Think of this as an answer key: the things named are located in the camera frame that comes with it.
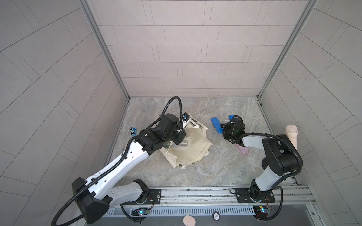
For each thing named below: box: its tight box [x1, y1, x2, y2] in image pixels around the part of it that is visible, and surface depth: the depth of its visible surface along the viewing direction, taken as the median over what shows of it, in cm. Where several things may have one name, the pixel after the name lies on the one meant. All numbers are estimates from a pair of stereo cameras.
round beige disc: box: [182, 215, 196, 226], surface depth 65 cm
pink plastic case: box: [236, 144, 249, 155], surface depth 88 cm
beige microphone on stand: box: [285, 124, 299, 151], surface depth 64 cm
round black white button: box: [212, 211, 221, 222], surface depth 68 cm
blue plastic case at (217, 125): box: [210, 116, 224, 134], surface depth 102 cm
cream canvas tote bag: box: [159, 113, 213, 170], surface depth 81 cm
